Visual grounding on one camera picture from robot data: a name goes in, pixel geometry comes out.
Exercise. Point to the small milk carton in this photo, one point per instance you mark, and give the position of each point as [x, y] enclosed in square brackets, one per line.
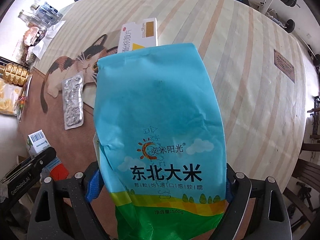
[37, 140]

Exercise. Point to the clear glass bottle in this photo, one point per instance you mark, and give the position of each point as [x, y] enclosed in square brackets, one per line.
[27, 16]

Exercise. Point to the small barbell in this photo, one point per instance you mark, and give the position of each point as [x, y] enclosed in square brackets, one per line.
[290, 25]

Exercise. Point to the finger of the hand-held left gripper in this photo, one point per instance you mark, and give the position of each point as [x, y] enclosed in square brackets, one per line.
[37, 162]

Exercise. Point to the dark wooden chair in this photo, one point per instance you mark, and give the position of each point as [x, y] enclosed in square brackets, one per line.
[307, 170]

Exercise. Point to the red snack packet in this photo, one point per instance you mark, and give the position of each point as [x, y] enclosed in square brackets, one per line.
[60, 173]

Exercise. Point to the golden bottle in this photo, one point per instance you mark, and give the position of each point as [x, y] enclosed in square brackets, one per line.
[15, 73]

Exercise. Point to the silver blister pack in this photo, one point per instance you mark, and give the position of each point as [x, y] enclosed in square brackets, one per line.
[72, 102]

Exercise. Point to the white yellow medicine box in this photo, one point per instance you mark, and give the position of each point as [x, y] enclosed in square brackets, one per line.
[136, 33]

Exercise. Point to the blue rice bag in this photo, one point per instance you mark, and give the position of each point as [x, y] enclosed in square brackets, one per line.
[160, 110]

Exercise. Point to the cat print tablecloth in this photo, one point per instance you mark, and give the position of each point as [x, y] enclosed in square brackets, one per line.
[237, 80]

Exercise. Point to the yellow snack bag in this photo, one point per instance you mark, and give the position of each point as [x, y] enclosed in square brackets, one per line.
[7, 100]

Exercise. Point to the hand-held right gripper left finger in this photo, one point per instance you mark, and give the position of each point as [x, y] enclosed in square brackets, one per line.
[93, 186]

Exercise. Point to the orange white snack packet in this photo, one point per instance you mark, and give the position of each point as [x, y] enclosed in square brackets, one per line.
[31, 36]

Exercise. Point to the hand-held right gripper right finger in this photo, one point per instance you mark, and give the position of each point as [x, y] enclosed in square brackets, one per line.
[240, 187]

